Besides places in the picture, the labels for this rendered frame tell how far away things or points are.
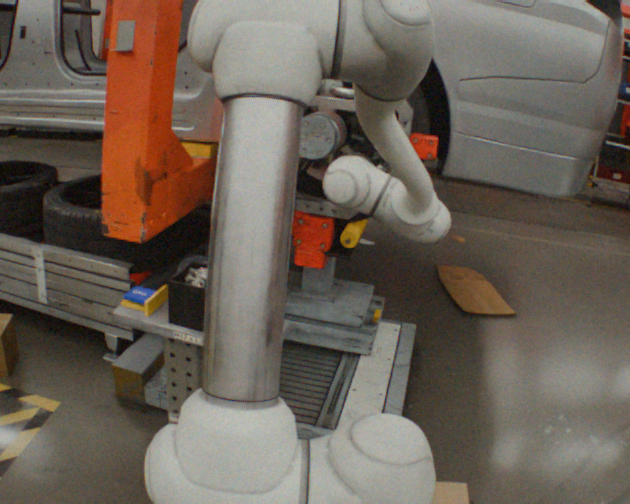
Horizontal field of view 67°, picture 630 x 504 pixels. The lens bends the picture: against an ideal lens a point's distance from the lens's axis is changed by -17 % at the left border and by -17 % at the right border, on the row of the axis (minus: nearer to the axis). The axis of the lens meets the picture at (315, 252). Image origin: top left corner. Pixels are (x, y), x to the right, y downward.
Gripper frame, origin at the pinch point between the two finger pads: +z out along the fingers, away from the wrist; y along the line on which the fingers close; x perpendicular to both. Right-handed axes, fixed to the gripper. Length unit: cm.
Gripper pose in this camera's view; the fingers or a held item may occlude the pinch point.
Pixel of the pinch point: (367, 156)
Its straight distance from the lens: 156.5
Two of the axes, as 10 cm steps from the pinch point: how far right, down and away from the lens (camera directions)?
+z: 2.2, -3.2, 9.2
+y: 9.7, 1.7, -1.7
